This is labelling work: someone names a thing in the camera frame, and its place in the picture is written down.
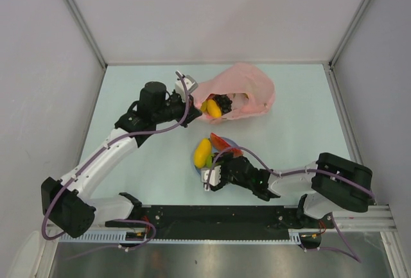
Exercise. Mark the yellow fake mango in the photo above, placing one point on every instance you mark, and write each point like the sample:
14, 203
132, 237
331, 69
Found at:
202, 151

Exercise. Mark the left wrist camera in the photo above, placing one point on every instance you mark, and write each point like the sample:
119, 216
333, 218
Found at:
185, 85

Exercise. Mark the yellow fake lemon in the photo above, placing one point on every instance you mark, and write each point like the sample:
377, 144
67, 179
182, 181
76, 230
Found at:
211, 108

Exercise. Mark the black fake grape bunch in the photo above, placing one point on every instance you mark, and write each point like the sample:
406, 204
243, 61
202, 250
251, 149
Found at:
224, 103

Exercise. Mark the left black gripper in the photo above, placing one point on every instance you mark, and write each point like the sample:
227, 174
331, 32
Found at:
174, 97

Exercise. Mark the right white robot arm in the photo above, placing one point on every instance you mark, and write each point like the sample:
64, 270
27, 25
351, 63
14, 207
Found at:
329, 184

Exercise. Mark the white cable duct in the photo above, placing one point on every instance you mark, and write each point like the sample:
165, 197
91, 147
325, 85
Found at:
135, 237

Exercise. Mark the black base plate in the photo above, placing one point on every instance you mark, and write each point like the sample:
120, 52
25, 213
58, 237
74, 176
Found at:
223, 219

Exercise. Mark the red fake watermelon slice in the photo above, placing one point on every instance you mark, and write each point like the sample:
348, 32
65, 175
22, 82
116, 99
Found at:
220, 144

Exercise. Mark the pink plastic bag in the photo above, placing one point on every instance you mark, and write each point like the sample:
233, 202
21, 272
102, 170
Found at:
252, 92

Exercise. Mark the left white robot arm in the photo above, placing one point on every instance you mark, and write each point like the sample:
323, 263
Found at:
68, 202

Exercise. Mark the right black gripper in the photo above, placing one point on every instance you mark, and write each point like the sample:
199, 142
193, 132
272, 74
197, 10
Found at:
226, 157

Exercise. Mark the green fake fruit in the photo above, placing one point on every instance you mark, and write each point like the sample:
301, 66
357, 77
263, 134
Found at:
209, 160

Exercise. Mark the blue plastic plate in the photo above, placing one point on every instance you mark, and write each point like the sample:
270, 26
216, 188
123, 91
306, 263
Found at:
197, 170

